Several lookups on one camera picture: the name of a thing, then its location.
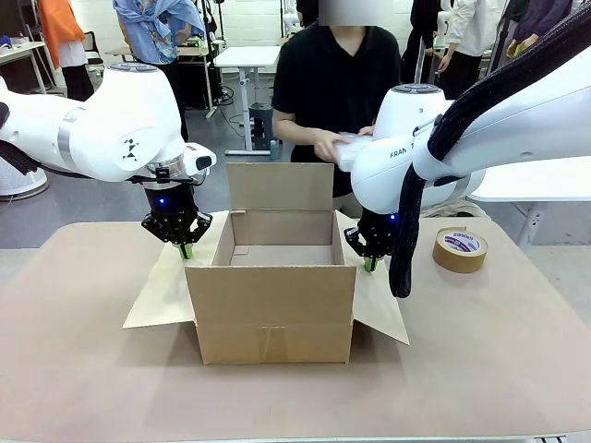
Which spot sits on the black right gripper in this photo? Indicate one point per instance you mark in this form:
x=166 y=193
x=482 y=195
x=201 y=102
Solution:
x=378 y=220

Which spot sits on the white perforated cylinder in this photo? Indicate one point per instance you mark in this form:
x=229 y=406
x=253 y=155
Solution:
x=23 y=182

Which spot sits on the beige cloth bag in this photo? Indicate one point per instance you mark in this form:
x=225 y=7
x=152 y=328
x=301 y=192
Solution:
x=461 y=210

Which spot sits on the person in orange top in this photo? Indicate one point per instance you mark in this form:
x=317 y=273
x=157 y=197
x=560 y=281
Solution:
x=64 y=37

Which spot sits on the person's right forearm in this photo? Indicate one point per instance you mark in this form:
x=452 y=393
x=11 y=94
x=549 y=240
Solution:
x=295 y=131

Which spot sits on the bubble-wrapped clock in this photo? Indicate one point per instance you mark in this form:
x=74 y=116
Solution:
x=348 y=152

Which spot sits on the black stand pole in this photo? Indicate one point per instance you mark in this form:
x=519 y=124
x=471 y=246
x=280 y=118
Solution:
x=501 y=32

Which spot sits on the white standing desk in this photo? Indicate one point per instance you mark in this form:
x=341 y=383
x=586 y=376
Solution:
x=247 y=55

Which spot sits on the green bottle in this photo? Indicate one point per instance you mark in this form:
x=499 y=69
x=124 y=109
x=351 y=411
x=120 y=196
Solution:
x=274 y=150

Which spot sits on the person in purple top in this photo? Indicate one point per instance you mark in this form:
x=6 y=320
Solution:
x=540 y=18

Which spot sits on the large white table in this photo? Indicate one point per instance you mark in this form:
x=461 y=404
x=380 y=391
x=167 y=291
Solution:
x=531 y=180

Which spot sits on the white side table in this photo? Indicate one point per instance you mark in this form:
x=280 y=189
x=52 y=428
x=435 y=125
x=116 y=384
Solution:
x=18 y=51

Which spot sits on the person in black polo shirt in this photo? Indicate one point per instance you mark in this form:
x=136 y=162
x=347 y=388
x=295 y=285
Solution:
x=332 y=78

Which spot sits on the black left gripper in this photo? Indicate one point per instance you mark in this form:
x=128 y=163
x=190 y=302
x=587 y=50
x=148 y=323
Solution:
x=168 y=200

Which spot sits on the brown cardboard box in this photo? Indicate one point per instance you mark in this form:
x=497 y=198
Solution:
x=272 y=295

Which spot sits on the grey plastic stool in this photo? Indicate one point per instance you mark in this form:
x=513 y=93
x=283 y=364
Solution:
x=258 y=115

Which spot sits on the person in dark clothes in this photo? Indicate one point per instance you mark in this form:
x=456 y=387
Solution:
x=420 y=37

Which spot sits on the brown packing tape roll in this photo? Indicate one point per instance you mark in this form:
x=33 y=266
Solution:
x=457 y=259

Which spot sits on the cluttered desk with green device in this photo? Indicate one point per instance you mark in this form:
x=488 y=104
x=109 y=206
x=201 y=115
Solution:
x=196 y=51

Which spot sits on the black office chair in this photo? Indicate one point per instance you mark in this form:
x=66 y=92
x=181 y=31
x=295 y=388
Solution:
x=93 y=51

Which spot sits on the person in white shirt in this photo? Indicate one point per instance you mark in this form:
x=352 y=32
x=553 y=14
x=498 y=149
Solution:
x=471 y=32

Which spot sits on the person's left hand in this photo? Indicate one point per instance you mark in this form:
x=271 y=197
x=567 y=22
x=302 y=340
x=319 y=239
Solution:
x=368 y=132

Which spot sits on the person in blue shirt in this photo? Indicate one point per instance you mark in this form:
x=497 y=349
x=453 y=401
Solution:
x=152 y=27

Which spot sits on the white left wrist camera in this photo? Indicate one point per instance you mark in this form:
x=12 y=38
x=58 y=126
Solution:
x=203 y=161

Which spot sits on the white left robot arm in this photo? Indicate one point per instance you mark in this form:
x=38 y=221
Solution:
x=115 y=124

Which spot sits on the person's right hand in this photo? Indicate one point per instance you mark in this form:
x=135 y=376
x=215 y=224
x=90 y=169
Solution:
x=327 y=145

